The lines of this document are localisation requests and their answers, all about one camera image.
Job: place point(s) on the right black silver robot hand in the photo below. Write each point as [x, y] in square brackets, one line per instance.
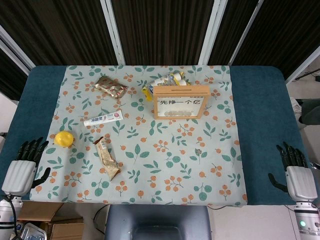
[300, 180]

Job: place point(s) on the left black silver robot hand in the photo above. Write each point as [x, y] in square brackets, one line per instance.
[18, 176]

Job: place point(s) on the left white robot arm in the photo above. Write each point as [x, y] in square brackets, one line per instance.
[5, 212]

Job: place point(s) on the metal tray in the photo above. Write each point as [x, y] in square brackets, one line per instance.
[31, 232]

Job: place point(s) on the yellow lemon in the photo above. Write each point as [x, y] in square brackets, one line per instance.
[63, 138]

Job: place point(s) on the teal blue table cover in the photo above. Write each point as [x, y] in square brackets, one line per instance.
[262, 125]

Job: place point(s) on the brown cardboard box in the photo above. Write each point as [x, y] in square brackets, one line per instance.
[65, 228]

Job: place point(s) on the brown snack bar wrapper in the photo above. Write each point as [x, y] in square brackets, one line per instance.
[107, 160]

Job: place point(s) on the white toothpaste box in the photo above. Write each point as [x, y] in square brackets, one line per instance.
[102, 118]

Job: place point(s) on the black tripod legs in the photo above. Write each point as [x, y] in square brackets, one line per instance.
[306, 75]

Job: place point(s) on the gold foil snack bag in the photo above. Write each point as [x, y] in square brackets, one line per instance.
[111, 87]

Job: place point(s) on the floral print tablecloth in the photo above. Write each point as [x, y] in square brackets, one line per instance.
[150, 155]

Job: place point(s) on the dark grey chair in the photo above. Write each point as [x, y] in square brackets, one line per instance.
[157, 222]

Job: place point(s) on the yellow white snack bag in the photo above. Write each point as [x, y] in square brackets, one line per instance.
[162, 80]

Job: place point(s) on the wooden framed box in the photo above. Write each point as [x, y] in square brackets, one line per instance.
[156, 105]

